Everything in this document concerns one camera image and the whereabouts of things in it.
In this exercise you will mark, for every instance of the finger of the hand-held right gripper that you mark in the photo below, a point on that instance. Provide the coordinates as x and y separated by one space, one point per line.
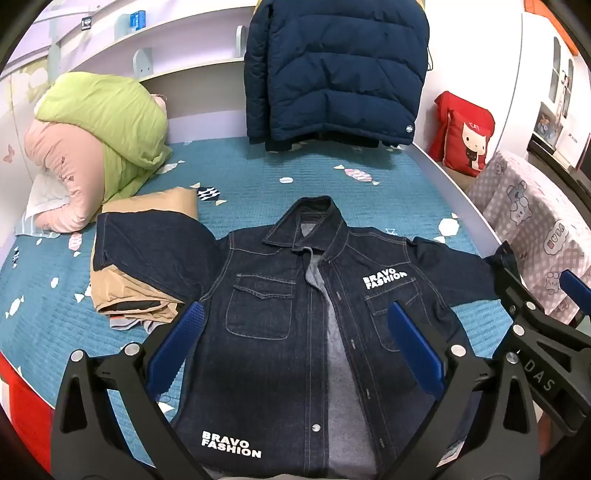
575 286
519 300

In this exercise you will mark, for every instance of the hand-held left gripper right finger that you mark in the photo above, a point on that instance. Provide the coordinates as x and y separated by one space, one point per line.
415 344

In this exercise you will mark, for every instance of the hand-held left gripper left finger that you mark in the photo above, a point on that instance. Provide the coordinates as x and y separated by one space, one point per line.
178 339

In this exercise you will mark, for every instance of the dark denim jacket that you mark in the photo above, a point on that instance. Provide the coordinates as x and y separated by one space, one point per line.
277 369

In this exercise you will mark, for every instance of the grey white folded garment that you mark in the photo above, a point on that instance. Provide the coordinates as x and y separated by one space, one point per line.
124 324

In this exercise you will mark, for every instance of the tan folded garment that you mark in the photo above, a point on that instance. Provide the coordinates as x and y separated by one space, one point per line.
138 295

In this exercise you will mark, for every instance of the red bed side panel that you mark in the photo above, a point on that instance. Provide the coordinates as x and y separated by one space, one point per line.
23 401

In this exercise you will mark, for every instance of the red cartoon cushion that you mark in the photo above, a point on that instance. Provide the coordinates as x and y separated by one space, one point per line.
455 134

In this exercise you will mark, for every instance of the striped blue white cloth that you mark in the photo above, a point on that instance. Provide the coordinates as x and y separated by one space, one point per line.
32 228

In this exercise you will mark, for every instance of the teal candy print bedsheet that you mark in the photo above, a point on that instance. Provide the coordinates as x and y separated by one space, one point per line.
277 175

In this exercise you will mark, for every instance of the white pillow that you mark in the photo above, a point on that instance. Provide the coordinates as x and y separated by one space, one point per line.
44 198

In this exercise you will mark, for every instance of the pink quilt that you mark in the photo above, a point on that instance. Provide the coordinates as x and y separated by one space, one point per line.
64 157

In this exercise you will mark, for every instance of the white wardrobe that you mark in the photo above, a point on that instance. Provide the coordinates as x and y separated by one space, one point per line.
538 69

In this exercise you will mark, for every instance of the navy puffer jacket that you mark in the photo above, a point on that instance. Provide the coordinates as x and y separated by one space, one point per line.
332 69

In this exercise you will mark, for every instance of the white headboard shelf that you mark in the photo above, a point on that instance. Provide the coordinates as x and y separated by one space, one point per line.
184 46

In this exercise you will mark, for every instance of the small blue box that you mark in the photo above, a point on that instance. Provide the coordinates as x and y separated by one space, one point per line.
137 21

